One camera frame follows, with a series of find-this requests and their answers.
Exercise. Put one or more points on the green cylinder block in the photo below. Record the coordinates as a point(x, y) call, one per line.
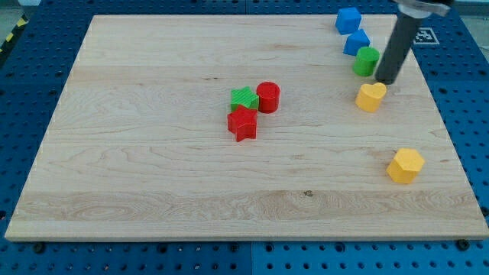
point(366, 61)

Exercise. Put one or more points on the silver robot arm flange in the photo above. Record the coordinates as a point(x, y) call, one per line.
point(424, 8)

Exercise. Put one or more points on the red star block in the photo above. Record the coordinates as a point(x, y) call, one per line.
point(242, 122)

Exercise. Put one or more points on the green star block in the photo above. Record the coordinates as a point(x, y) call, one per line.
point(244, 96)

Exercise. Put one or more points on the red cylinder block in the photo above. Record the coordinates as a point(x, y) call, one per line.
point(269, 97)

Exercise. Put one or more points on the wooden board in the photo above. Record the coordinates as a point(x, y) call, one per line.
point(138, 148)

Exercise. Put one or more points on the yellow heart block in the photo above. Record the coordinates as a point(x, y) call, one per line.
point(370, 96)

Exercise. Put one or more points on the blue pentagon block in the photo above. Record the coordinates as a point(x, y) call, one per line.
point(355, 42)

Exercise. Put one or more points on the blue cube block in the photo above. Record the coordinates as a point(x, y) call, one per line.
point(348, 20)

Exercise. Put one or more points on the yellow hexagon block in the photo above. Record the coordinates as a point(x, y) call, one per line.
point(405, 165)

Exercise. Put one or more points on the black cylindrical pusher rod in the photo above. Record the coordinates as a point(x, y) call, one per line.
point(398, 46)

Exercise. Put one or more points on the black white fiducial marker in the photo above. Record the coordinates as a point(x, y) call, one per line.
point(425, 36)

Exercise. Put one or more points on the yellow black hazard tape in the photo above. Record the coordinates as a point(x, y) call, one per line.
point(12, 38)

